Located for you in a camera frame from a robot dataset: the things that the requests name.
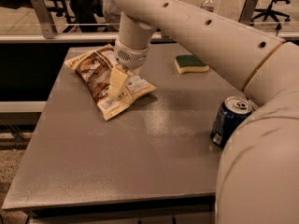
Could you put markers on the metal railing post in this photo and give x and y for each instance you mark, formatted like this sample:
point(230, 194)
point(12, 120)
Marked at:
point(247, 11)
point(46, 22)

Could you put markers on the clear water bottle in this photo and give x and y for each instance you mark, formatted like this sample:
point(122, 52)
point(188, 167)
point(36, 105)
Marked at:
point(208, 5)

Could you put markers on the left metal railing post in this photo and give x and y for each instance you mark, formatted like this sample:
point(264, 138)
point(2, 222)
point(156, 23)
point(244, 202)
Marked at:
point(46, 22)

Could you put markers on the green yellow sponge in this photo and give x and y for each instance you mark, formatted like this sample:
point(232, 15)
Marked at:
point(190, 64)

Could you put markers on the right metal railing post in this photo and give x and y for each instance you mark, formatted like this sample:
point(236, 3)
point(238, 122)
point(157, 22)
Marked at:
point(247, 11)

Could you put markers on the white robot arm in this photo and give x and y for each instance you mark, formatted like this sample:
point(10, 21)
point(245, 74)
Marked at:
point(258, 177)

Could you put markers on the black office chair left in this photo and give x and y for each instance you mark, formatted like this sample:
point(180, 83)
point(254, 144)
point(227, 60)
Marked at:
point(17, 16)

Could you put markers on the blue pepsi can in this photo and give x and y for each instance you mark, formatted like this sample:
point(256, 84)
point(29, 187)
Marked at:
point(232, 112)

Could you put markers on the brown chip bag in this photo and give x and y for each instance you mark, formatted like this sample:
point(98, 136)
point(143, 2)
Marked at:
point(94, 68)

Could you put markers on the seated person in background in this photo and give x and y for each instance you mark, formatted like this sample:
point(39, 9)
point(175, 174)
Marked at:
point(112, 15)

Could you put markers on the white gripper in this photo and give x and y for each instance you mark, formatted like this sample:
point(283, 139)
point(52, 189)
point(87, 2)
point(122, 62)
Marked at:
point(131, 57)

